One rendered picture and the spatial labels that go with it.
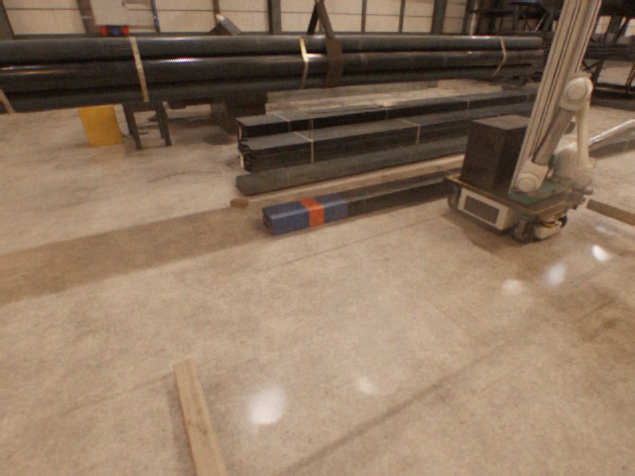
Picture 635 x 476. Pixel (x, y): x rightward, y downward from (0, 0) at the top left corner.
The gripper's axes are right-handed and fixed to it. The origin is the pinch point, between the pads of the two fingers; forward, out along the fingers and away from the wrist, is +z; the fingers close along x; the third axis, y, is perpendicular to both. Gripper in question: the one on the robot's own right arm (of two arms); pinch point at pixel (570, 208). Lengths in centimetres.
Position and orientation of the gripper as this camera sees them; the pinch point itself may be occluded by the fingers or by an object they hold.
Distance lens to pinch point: 310.3
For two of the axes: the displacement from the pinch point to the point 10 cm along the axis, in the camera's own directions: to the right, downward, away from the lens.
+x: -8.7, 2.5, -4.2
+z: 0.0, 8.6, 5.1
